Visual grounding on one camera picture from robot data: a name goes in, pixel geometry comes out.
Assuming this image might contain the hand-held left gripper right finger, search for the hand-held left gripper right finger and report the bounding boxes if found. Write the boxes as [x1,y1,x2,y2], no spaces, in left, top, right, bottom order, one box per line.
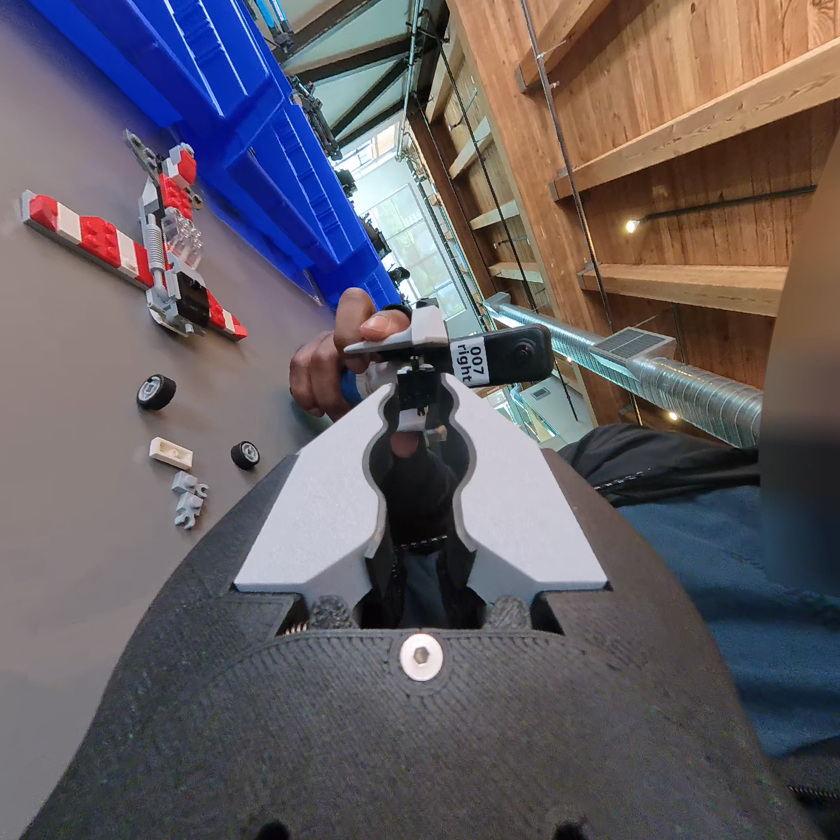
[440,374,611,609]

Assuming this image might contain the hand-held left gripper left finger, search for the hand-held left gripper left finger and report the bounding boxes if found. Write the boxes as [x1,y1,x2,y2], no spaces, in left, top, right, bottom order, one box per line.
[234,384,400,619]

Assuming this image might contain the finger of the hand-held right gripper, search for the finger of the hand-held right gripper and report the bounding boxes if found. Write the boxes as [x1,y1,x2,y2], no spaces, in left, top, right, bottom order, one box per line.
[343,304,452,372]
[397,372,442,435]

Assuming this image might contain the red white toy brick airplane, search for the red white toy brick airplane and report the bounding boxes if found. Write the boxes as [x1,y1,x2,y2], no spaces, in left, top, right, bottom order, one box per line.
[20,129,249,343]

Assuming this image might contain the grey desk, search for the grey desk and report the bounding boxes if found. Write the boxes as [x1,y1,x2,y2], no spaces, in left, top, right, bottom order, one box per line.
[0,0,382,840]

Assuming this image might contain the person's right hand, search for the person's right hand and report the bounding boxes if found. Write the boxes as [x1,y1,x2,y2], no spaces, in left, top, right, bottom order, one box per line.
[288,288,412,422]

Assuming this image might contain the small grey toy brick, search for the small grey toy brick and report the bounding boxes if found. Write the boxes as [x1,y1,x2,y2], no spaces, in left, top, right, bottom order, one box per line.
[170,472,211,531]

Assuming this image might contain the person's black jacket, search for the person's black jacket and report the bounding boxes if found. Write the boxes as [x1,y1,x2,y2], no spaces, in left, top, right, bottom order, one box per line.
[558,420,762,510]

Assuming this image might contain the small beige toy brick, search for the small beige toy brick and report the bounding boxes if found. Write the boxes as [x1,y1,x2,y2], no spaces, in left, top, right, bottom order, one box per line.
[149,436,195,471]

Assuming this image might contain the person's legs in jeans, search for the person's legs in jeans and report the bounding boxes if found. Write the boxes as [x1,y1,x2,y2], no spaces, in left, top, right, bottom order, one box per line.
[617,486,840,791]

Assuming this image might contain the silver ventilation duct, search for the silver ventilation duct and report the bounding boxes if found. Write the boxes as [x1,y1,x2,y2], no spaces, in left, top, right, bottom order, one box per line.
[482,293,763,451]

